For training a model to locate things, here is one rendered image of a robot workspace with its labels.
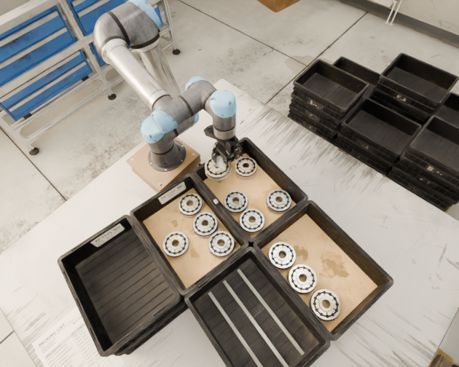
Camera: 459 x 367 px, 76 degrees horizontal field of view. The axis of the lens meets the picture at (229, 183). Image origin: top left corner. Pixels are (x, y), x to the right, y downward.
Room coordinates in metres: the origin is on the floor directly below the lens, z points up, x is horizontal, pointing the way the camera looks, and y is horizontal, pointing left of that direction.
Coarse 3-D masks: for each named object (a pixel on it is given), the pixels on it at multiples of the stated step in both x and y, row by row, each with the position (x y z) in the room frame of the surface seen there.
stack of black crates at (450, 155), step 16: (432, 128) 1.06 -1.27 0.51; (448, 128) 1.01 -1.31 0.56; (416, 144) 0.97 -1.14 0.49; (432, 144) 0.96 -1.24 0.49; (448, 144) 0.94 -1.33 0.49; (400, 160) 0.90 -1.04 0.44; (416, 160) 0.85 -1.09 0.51; (432, 160) 0.80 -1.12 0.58; (448, 160) 0.83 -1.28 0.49; (400, 176) 0.85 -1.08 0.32; (416, 176) 0.80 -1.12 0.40; (432, 176) 0.75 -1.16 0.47; (448, 176) 0.72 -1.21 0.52; (416, 192) 0.75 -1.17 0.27; (432, 192) 0.70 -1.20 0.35; (448, 192) 0.67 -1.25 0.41
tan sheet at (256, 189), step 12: (240, 156) 0.78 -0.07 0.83; (228, 180) 0.66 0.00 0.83; (240, 180) 0.65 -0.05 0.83; (252, 180) 0.65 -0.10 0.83; (264, 180) 0.64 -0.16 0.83; (216, 192) 0.60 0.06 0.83; (228, 192) 0.60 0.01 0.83; (252, 192) 0.59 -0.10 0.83; (264, 192) 0.58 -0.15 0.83; (252, 204) 0.53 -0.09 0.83; (264, 204) 0.52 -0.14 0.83; (264, 216) 0.47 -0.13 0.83; (276, 216) 0.46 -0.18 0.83; (264, 228) 0.42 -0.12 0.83
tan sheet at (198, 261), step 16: (192, 192) 0.62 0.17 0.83; (176, 208) 0.55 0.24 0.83; (208, 208) 0.53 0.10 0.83; (144, 224) 0.49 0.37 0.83; (160, 224) 0.48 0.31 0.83; (176, 224) 0.47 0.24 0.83; (160, 240) 0.41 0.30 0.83; (192, 240) 0.40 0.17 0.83; (192, 256) 0.33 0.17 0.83; (208, 256) 0.32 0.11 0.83; (176, 272) 0.28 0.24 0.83; (192, 272) 0.27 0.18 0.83
